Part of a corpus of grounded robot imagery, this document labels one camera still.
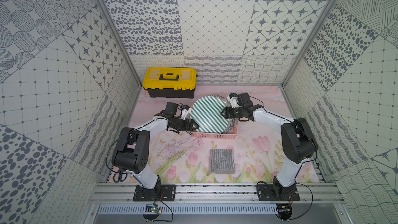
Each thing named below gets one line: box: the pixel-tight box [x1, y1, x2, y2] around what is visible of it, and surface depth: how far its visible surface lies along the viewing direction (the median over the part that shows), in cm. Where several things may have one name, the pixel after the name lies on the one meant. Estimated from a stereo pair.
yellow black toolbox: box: [142, 66, 198, 99], surface depth 103 cm
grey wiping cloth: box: [206, 148, 236, 176], surface depth 85 cm
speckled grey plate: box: [205, 94, 235, 134], surface depth 97 cm
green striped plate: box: [189, 95, 230, 134], surface depth 97 cm
